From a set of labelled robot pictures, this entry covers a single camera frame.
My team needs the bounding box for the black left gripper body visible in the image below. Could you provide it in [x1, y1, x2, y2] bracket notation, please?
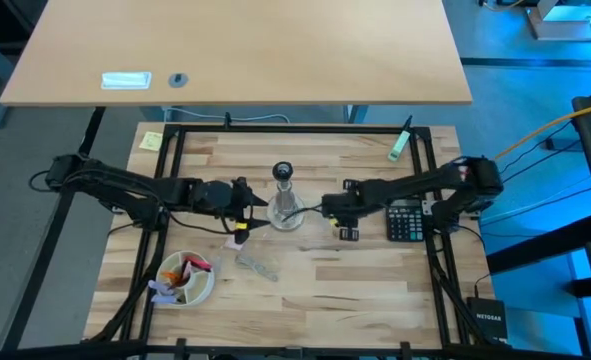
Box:
[194, 176, 254, 235]

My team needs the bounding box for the grey cable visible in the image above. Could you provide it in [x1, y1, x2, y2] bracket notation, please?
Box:
[164, 106, 292, 125]

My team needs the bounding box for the black horizontal bar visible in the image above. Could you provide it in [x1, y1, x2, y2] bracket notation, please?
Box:
[0, 340, 591, 360]

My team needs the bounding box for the beige wooden desk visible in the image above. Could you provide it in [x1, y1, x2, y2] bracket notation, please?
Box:
[0, 0, 474, 107]

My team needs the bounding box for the clear lamp power cord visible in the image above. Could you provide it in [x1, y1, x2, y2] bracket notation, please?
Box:
[232, 229, 281, 284]

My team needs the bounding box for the black Netgear network switch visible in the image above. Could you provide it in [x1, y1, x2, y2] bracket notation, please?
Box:
[466, 296, 511, 347]

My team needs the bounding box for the yellow cable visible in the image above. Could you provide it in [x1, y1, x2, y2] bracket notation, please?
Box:
[492, 99, 591, 162]

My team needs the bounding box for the grey metal stand base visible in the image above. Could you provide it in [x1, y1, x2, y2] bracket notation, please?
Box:
[527, 0, 591, 43]

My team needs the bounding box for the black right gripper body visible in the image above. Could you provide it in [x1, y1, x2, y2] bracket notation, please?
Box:
[321, 189, 367, 229]

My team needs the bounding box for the white desk outlet tray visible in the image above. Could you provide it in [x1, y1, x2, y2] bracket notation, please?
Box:
[100, 71, 154, 91]

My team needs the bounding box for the round white organizer bowl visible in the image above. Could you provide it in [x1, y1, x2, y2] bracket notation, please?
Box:
[157, 249, 218, 307]

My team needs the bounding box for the yellow sticky note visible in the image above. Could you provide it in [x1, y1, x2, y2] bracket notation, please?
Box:
[138, 130, 165, 153]

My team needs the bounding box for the red clip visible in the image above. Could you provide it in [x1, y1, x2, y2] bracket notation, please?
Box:
[184, 254, 215, 272]

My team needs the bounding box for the blue cable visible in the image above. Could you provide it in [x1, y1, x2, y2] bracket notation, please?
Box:
[497, 121, 591, 202]

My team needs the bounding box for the silver metal lamp base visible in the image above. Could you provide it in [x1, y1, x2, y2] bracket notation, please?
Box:
[266, 160, 307, 233]

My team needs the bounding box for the black calculator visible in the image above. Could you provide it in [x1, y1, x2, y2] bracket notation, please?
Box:
[385, 198, 427, 244]

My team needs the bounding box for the mint green marker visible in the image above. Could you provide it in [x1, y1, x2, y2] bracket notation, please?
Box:
[387, 115, 415, 163]

